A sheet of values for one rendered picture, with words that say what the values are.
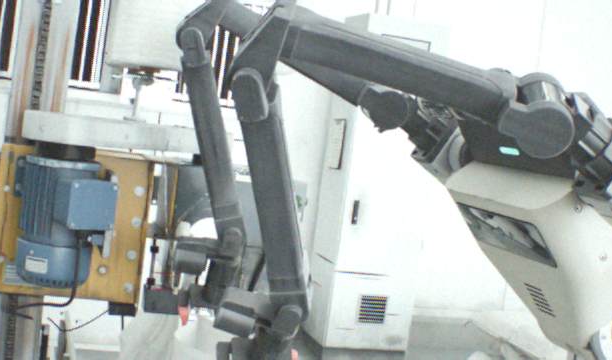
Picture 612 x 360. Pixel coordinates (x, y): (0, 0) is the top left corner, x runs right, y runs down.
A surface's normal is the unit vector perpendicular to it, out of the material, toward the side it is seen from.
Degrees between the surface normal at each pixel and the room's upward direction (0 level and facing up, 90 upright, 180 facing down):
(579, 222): 90
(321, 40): 117
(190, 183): 90
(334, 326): 90
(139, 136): 90
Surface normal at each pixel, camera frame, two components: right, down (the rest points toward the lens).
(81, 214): 0.65, 0.13
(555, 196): -0.51, -0.83
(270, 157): -0.05, 0.51
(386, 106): 0.13, 0.26
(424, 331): 0.27, 0.09
